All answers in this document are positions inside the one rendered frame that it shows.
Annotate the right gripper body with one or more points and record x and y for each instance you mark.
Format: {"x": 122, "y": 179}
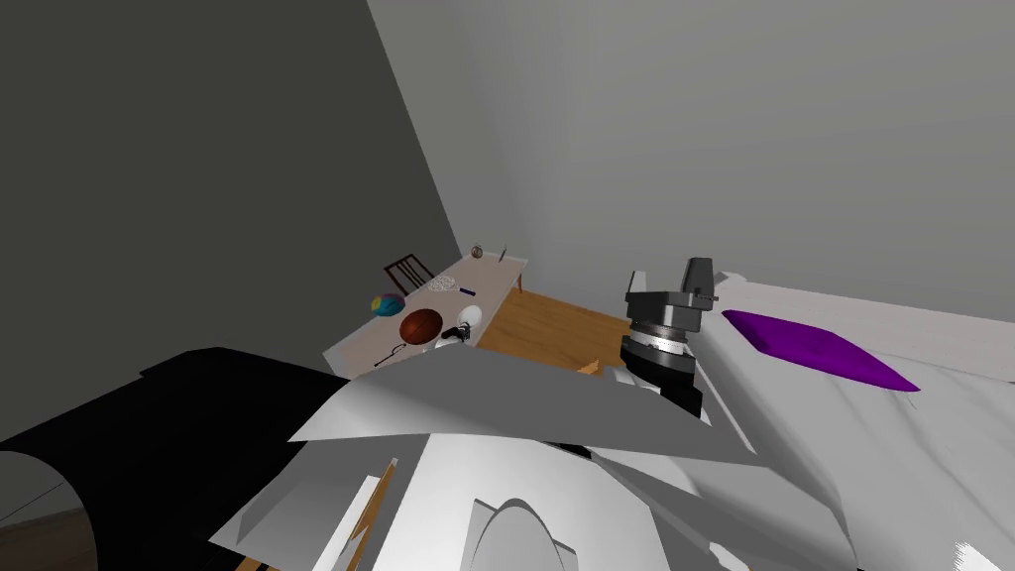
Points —
{"x": 664, "y": 305}

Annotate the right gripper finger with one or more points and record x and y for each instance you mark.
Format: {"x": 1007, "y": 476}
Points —
{"x": 638, "y": 282}
{"x": 699, "y": 277}

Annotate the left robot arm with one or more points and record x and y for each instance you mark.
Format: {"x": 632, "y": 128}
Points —
{"x": 174, "y": 444}

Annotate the purple pillow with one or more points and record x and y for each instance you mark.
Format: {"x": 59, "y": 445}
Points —
{"x": 809, "y": 347}

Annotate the pale wooden table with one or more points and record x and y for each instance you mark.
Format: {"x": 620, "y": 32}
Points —
{"x": 492, "y": 281}

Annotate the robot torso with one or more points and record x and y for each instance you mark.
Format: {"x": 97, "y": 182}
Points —
{"x": 507, "y": 412}

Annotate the dark wooden chair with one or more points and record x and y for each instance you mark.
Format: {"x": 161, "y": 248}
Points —
{"x": 408, "y": 271}

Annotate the white bed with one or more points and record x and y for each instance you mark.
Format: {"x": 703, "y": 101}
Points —
{"x": 912, "y": 460}

